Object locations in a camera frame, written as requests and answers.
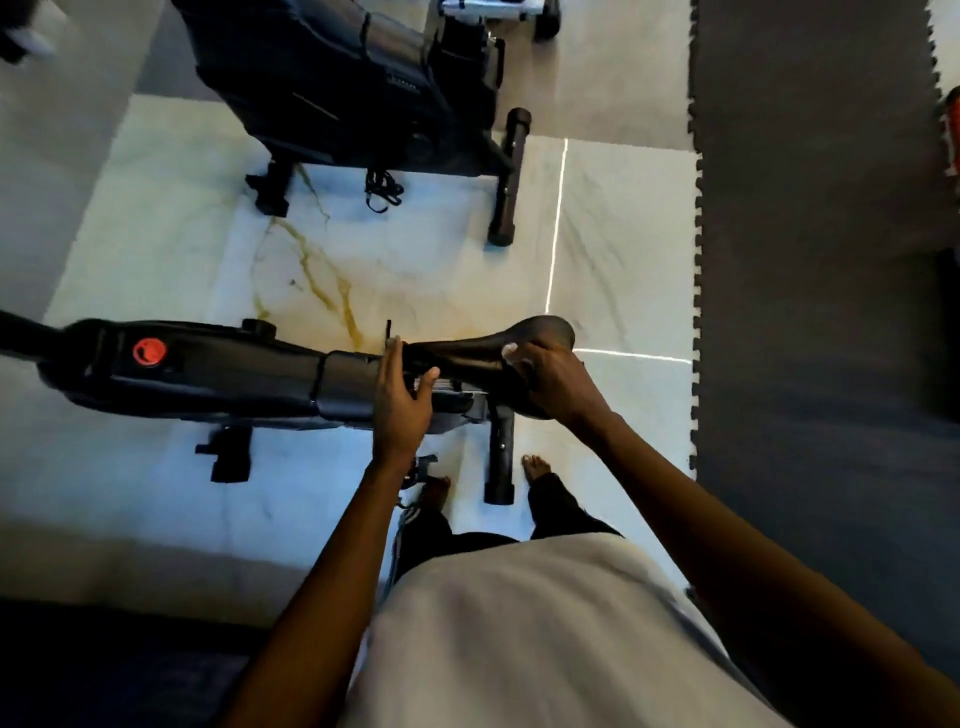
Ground black interlocking foam mat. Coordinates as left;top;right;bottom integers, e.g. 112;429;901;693
685;0;960;684

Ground person's left forearm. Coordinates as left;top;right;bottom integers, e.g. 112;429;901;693
222;457;410;728

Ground person's left hand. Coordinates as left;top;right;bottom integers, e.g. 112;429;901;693
370;336;443;474

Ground person's right hand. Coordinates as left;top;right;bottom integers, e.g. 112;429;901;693
502;342;617;444

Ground black striped trousers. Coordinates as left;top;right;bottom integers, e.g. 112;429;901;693
387;472;624;590

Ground person's right forearm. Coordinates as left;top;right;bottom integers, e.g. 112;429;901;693
577;412;960;728

